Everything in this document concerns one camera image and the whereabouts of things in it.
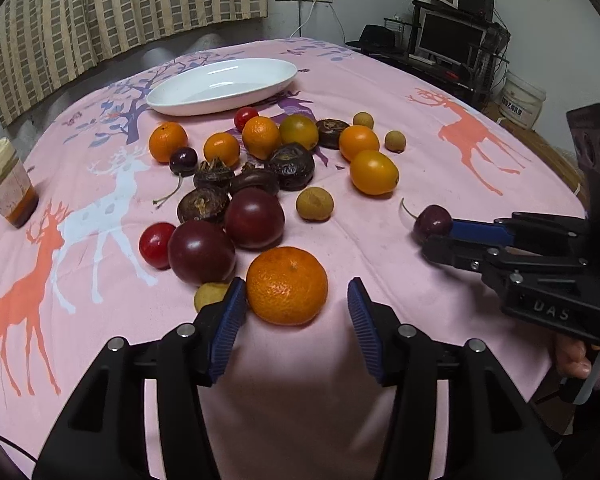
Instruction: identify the right hand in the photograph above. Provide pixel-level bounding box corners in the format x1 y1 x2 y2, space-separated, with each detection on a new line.
554 334 600 389

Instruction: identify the orange mandarin right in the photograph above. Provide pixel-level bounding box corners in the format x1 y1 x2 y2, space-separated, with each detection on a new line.
339 125 379 162

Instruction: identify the striped beige curtain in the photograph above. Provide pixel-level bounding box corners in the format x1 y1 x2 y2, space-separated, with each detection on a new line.
0 0 268 127

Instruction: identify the dark water chestnut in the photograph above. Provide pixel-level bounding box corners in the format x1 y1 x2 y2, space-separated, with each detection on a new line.
193 158 235 191
316 118 349 150
176 185 230 223

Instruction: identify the orange mandarin far left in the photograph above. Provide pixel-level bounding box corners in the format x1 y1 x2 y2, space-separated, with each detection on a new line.
148 122 188 164

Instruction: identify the white plastic bucket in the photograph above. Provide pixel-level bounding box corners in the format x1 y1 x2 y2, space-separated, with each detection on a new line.
498 70 546 129

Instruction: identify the dark cherry with stem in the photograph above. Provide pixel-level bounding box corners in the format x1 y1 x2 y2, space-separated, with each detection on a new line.
152 148 198 208

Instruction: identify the dark red plum right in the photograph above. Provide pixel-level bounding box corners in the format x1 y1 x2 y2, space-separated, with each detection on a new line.
224 188 285 250

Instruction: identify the dark red plum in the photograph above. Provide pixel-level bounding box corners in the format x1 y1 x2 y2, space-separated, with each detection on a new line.
224 188 285 250
168 220 236 285

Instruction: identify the large orange mandarin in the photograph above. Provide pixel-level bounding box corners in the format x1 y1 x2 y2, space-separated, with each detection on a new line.
246 246 328 326

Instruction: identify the yellow orange kumquat front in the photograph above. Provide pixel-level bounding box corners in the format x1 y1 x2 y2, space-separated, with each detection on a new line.
350 150 400 196

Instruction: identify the red cherry tomato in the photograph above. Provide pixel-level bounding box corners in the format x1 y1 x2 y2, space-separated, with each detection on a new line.
234 106 259 132
138 222 175 270

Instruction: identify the red cherry tomato back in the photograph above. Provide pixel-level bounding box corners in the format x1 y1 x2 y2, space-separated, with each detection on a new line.
234 106 259 132

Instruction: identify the plastic sauce jar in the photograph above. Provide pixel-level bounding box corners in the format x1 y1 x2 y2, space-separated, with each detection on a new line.
0 136 38 229

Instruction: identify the black speaker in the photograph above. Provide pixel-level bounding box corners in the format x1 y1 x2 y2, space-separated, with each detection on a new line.
457 0 494 22

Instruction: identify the dark water chestnut back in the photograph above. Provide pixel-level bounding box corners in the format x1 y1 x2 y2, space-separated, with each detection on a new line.
316 118 349 150

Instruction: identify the orange mandarin centre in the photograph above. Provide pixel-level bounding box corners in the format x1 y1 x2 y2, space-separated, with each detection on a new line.
242 116 283 160

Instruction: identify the longan beside large mandarin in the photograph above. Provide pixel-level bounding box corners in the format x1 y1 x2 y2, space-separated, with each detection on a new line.
194 283 230 312

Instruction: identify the longan far right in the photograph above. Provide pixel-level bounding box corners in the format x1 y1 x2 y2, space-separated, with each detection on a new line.
384 130 407 153

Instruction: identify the longan centre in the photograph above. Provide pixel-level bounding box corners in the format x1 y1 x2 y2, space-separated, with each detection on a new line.
296 186 335 222

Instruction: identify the longan far back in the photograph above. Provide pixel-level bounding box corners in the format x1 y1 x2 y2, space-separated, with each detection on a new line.
353 112 375 129

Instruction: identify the small orange mandarin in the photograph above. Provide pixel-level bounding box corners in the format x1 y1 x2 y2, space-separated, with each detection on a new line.
204 132 240 168

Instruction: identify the red cherry tomato front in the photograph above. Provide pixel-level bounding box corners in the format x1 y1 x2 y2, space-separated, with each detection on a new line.
138 222 175 270

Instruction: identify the computer monitor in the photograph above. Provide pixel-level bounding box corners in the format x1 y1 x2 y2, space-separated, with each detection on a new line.
416 11 486 66

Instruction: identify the black metal shelf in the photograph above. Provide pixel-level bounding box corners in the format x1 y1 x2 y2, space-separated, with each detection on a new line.
388 1 510 110

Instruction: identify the dark water chestnut front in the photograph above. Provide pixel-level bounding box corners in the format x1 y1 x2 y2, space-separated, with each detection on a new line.
176 185 230 223

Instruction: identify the white oval plate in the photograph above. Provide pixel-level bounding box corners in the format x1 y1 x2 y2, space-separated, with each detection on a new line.
146 58 298 117

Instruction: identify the dark red plum left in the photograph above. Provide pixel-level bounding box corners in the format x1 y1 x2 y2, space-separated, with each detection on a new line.
168 220 236 285

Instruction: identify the yellow green citrus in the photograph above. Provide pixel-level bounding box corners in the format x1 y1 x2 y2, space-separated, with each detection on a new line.
279 114 318 151

